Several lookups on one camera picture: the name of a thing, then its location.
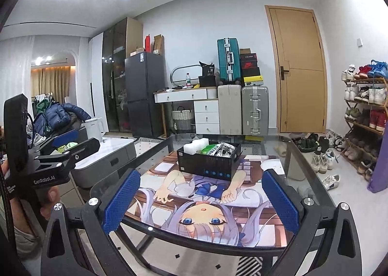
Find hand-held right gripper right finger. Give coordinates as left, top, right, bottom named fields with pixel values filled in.
left=261, top=169, right=362, bottom=276

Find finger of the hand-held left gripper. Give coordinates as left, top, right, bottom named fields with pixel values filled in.
left=33, top=137, right=101, bottom=171
left=28, top=129, right=81, bottom=156

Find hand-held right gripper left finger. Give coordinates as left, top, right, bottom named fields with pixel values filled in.
left=40, top=169, right=141, bottom=276

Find silver packet black print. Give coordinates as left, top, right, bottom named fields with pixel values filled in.
left=216, top=142, right=236, bottom=158

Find black storage box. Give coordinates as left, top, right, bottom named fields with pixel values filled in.
left=176, top=140, right=242, bottom=181

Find green white packet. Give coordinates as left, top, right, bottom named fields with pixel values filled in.
left=198, top=143, right=223, bottom=156

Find white pads pack green label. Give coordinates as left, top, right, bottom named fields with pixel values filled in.
left=184, top=138, right=210, bottom=155

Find person's left forearm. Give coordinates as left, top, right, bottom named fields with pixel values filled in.
left=9, top=203, right=47, bottom=252

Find person's left hand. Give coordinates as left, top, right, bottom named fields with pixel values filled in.
left=39, top=186, right=62, bottom=209

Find yellow green cloth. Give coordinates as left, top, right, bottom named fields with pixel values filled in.
left=57, top=141, right=78, bottom=153

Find white electric kettle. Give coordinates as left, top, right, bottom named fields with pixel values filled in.
left=84, top=117, right=108, bottom=144

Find blue puffer jacket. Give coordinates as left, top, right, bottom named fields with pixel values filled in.
left=33, top=102, right=92, bottom=138

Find white side cabinet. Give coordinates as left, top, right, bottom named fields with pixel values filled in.
left=39, top=136, right=137, bottom=189

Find white paper sheet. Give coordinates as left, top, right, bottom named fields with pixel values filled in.
left=154, top=162, right=175, bottom=174

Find white low sneakers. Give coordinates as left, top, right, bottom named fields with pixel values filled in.
left=321, top=174, right=341, bottom=191

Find beige curtain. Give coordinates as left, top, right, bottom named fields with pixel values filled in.
left=30, top=66, right=72, bottom=104

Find white high-top boots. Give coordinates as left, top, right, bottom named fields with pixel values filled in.
left=310, top=145, right=334, bottom=174

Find black white patterned rug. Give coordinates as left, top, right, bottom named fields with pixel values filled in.
left=133, top=137, right=171, bottom=159

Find black sneakers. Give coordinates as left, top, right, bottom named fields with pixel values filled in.
left=291, top=136, right=319, bottom=153

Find printed anime desk mat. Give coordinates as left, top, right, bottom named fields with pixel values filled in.
left=121, top=154, right=297, bottom=248

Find dark glass cabinet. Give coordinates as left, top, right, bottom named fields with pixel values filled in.
left=101, top=17, right=144, bottom=135

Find black-framed glass table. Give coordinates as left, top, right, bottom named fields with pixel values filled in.
left=89, top=133, right=338, bottom=276

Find dark grey refrigerator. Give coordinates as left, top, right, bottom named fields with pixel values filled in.
left=124, top=51, right=166, bottom=138

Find silver suitcase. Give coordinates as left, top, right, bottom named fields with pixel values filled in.
left=241, top=85, right=270, bottom=136

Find wicker basket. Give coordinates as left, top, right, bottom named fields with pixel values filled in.
left=171, top=106, right=195, bottom=131

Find beige suitcase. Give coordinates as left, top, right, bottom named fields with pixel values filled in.
left=217, top=84, right=243, bottom=135

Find purple cloth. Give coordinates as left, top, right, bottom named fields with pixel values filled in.
left=368, top=139, right=388, bottom=194

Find wooden shoe rack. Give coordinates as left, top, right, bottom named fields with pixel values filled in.
left=342, top=77, right=388, bottom=175

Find white drawer desk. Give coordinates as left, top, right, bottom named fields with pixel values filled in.
left=153, top=87, right=221, bottom=136

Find open cardboard box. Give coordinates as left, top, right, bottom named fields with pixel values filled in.
left=153, top=34, right=165, bottom=55

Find wooden door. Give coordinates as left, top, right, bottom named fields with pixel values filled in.
left=265, top=5, right=328, bottom=135

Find shoe rack with shoes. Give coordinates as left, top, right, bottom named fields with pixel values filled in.
left=341, top=59, right=388, bottom=181

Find black paper bag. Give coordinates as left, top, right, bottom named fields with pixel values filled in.
left=198, top=61, right=216, bottom=88

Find teal suitcase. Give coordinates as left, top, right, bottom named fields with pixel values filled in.
left=216, top=38, right=243, bottom=86

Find curved metal rail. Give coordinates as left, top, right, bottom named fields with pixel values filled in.
left=170, top=65, right=202, bottom=88

